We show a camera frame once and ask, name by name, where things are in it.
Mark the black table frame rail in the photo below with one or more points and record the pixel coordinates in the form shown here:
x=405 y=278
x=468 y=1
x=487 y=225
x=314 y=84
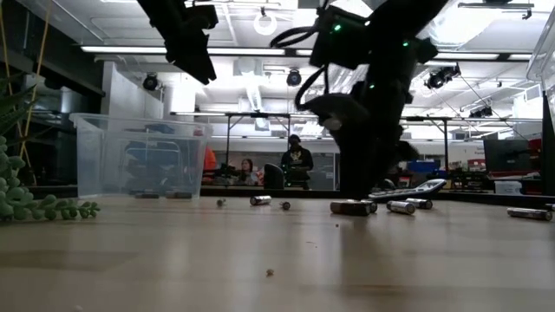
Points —
x=312 y=193

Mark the black remote control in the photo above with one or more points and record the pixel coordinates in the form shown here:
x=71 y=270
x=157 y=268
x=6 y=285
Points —
x=416 y=190

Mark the black ceiling spotlight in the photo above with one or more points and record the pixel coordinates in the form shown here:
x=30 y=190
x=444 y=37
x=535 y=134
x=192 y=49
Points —
x=438 y=79

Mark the black and gold battery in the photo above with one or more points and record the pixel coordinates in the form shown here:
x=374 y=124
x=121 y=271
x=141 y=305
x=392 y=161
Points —
x=349 y=208

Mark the white box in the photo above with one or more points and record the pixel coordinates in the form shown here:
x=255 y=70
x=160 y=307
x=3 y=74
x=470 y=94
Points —
x=508 y=187

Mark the black monitor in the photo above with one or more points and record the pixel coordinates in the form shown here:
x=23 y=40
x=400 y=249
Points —
x=507 y=156

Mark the overhead light bar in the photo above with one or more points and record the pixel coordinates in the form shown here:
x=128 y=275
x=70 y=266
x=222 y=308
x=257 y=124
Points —
x=243 y=51

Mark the green potted succulent plant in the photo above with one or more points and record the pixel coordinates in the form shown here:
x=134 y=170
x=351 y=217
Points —
x=17 y=203

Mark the person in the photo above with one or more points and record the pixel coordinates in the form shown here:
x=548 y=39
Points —
x=297 y=162
x=209 y=158
x=247 y=170

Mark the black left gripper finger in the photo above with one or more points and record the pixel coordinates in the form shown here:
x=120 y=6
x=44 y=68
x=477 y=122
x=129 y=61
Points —
x=193 y=65
x=206 y=65

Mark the black hanging spotlight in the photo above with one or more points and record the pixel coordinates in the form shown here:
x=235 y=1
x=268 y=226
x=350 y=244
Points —
x=294 y=79
x=150 y=82

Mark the black folding table frame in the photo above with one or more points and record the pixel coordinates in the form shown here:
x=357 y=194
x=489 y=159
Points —
x=445 y=143
x=228 y=143

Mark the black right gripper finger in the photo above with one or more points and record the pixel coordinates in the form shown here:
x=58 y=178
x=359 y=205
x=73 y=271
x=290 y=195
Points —
x=377 y=186
x=352 y=186

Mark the black office chair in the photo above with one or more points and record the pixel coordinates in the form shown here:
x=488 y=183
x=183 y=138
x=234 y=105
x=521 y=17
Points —
x=274 y=177

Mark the blue crate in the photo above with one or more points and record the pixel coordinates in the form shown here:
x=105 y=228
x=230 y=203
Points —
x=425 y=167

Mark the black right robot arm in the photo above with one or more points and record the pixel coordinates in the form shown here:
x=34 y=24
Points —
x=403 y=26

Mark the red box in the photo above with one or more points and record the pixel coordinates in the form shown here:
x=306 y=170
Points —
x=476 y=164

